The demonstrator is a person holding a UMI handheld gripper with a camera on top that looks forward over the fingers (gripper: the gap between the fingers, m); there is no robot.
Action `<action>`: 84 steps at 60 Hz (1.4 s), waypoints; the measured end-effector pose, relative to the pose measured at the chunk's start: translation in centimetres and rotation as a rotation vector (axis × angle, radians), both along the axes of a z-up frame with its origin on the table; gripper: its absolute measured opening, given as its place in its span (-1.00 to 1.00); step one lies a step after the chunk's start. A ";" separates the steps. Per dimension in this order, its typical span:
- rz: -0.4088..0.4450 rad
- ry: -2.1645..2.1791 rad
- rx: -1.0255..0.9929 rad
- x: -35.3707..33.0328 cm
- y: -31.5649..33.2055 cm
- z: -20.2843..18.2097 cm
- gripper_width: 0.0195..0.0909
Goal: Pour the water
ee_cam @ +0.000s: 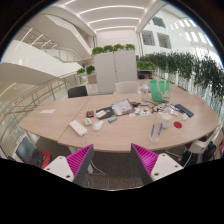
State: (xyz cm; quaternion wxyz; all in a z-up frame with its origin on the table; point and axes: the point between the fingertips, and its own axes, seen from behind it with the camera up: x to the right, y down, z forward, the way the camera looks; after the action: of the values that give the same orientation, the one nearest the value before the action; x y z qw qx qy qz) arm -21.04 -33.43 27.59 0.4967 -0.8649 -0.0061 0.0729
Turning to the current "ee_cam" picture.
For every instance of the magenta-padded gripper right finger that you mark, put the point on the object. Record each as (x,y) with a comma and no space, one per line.
(160,165)

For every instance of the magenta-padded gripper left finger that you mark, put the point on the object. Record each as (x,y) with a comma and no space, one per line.
(65,166)

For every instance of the clear plastic water bottle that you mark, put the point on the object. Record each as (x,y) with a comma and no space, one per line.
(156,130)

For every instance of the white power strip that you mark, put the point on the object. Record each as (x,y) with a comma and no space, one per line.
(78,127)

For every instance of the flat round red coaster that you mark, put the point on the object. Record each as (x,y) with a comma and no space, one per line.
(177,125)

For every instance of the white side chair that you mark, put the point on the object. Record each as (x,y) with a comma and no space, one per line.
(201,146)

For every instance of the white computer mouse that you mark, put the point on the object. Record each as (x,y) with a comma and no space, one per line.
(97,125)

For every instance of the small white packet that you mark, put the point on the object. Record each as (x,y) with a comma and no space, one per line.
(185,116)
(174,112)

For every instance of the colourful sticker sheet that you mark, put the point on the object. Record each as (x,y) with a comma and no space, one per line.
(140,112)

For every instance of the white paper sheet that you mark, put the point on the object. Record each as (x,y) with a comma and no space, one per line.
(47,111)

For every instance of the small red black case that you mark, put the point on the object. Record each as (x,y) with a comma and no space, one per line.
(90,114)

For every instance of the dark blue keyboard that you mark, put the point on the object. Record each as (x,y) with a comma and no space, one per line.
(184,110)

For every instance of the small blue tube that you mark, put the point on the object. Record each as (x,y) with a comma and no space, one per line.
(112,120)

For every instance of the black power adapter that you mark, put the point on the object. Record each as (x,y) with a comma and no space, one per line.
(135,104)

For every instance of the black notebook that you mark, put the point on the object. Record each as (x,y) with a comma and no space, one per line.
(106,113)

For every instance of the brown-edged open booklet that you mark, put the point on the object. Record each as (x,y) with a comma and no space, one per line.
(122,106)

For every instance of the tall clear lidded tumbler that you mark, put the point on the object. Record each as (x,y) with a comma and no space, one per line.
(144,94)

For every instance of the green tote bag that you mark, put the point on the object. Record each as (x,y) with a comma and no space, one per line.
(157,91)

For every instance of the black chair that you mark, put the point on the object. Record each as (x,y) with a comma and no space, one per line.
(77,91)

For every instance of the glass railing with wooden handrail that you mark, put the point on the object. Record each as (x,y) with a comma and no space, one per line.
(46,89)

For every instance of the brown planter with plants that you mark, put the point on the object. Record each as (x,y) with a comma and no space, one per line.
(89,75)

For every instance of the row of green trees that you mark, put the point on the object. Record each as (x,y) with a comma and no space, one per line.
(190,68)

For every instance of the white planter cabinet with plants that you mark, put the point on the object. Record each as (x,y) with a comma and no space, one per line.
(115,71)

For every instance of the ceiling light strips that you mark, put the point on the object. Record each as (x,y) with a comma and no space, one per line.
(113,19)

